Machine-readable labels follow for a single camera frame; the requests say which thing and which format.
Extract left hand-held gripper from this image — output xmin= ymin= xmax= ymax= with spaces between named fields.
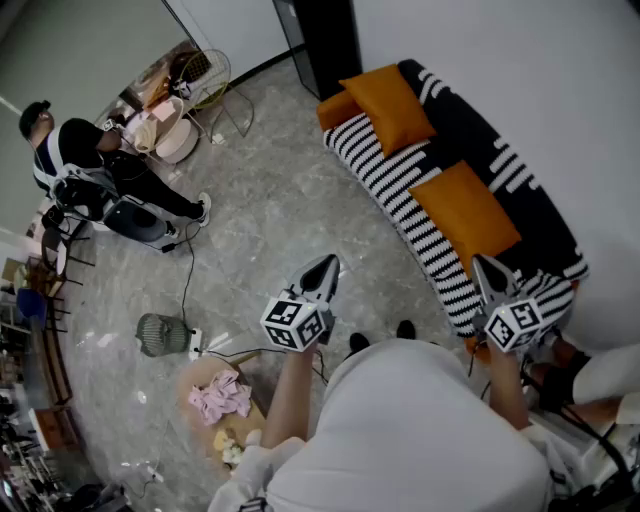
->
xmin=259 ymin=254 xmax=341 ymax=354

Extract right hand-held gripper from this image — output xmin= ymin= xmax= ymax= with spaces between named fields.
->
xmin=471 ymin=254 xmax=557 ymax=353

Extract orange cushion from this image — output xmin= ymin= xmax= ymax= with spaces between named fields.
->
xmin=338 ymin=63 xmax=437 ymax=159
xmin=408 ymin=159 xmax=522 ymax=279

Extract person's left forearm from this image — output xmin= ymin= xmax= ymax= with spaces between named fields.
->
xmin=259 ymin=344 xmax=321 ymax=450

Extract person's right forearm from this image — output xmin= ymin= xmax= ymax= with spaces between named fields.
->
xmin=487 ymin=344 xmax=531 ymax=432

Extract black white patterned sofa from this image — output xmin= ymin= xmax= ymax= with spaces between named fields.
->
xmin=315 ymin=58 xmax=591 ymax=364

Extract pink cloth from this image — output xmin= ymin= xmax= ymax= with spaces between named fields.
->
xmin=188 ymin=369 xmax=253 ymax=426

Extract person's white shirt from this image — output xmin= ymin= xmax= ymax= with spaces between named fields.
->
xmin=207 ymin=339 xmax=556 ymax=512

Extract white yellow flowers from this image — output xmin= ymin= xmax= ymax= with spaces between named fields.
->
xmin=213 ymin=427 xmax=262 ymax=467

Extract round wooden table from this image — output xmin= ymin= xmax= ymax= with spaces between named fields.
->
xmin=175 ymin=354 xmax=269 ymax=481

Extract round white coffee table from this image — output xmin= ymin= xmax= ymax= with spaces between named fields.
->
xmin=154 ymin=117 xmax=201 ymax=166

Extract white bag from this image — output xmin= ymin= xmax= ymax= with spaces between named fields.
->
xmin=132 ymin=118 xmax=162 ymax=154

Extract pink box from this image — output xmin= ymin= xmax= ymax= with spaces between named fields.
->
xmin=149 ymin=97 xmax=186 ymax=124

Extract black cabinet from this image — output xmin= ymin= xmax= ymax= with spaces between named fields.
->
xmin=272 ymin=0 xmax=364 ymax=102

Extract dark wooden chair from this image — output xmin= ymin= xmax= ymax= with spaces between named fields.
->
xmin=40 ymin=209 xmax=96 ymax=286

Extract long wooden counter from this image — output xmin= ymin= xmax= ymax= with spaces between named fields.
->
xmin=27 ymin=299 xmax=81 ymax=451

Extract blue chair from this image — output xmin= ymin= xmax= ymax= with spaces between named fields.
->
xmin=16 ymin=288 xmax=49 ymax=324

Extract black power cable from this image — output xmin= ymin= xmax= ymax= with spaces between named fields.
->
xmin=164 ymin=222 xmax=199 ymax=331

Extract wire waste basket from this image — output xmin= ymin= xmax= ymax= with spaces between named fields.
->
xmin=135 ymin=313 xmax=194 ymax=359

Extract black cable bundle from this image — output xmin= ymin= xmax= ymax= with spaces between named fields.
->
xmin=519 ymin=359 xmax=640 ymax=501

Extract yellow wire chair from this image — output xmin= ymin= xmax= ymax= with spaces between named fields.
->
xmin=177 ymin=47 xmax=256 ymax=141

